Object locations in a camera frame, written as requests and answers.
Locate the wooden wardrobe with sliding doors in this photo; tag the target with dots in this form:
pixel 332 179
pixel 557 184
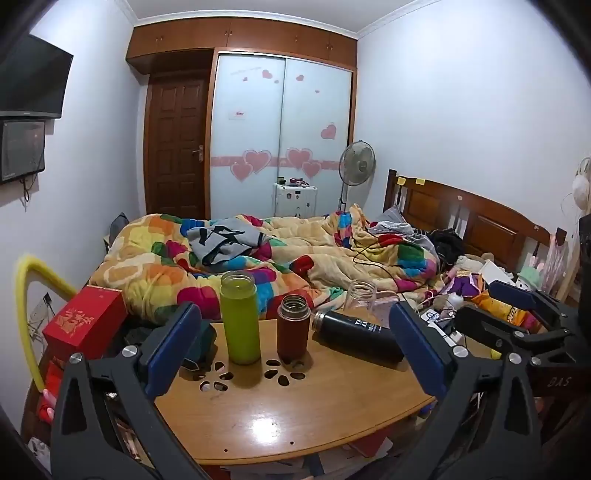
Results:
pixel 277 115

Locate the green cup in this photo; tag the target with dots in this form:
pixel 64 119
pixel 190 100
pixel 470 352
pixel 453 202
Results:
pixel 240 318

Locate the black wall television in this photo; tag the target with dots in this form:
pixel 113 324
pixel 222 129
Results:
pixel 30 78

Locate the wall socket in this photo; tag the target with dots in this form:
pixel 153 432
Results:
pixel 40 314

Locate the grey striped cloth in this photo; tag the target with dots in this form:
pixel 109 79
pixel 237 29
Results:
pixel 397 224

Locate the pale green toy figure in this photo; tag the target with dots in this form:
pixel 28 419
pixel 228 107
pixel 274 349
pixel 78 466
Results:
pixel 528 279

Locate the colourful patchwork blanket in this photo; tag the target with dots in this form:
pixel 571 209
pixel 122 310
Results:
pixel 147 258

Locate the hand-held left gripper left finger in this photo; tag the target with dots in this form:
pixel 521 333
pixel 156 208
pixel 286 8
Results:
pixel 170 353

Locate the brown cup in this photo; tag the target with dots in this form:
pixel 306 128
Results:
pixel 293 330

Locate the red box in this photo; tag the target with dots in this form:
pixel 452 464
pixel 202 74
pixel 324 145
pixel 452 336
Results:
pixel 83 318

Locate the black clothing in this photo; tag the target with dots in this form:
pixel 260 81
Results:
pixel 447 244

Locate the clear glass jar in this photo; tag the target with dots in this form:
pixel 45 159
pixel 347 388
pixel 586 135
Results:
pixel 359 297

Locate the purple cloth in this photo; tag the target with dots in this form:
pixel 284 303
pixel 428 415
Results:
pixel 461 286

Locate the small grey wall monitor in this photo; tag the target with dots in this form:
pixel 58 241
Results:
pixel 21 150

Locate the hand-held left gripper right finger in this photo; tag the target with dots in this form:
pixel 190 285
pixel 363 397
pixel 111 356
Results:
pixel 421 353

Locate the brown wooden door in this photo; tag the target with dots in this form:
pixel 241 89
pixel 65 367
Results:
pixel 175 147

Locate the orange snack packet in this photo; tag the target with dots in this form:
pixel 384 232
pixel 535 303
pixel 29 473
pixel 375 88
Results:
pixel 505 310

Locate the pink bag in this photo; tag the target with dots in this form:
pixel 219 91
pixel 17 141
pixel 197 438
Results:
pixel 557 263

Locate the yellow foam tube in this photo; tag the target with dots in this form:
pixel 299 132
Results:
pixel 27 323

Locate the small white cabinet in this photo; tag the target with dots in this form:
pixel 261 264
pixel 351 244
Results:
pixel 295 201

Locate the grey garment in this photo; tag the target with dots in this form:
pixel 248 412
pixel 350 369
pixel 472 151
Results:
pixel 226 240

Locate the black bottle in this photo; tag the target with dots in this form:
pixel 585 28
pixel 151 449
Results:
pixel 358 337

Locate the white power strip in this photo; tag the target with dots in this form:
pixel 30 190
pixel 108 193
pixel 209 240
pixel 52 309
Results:
pixel 438 323

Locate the wooden bed headboard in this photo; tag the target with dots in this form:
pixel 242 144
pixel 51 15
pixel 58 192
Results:
pixel 489 221

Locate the beige plush toy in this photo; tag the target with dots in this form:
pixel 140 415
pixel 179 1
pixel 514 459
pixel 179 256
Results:
pixel 468 264

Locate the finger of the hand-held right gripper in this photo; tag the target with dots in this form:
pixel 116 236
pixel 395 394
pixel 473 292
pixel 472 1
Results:
pixel 482 325
pixel 508 291

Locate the standing fan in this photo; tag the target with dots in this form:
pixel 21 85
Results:
pixel 356 161

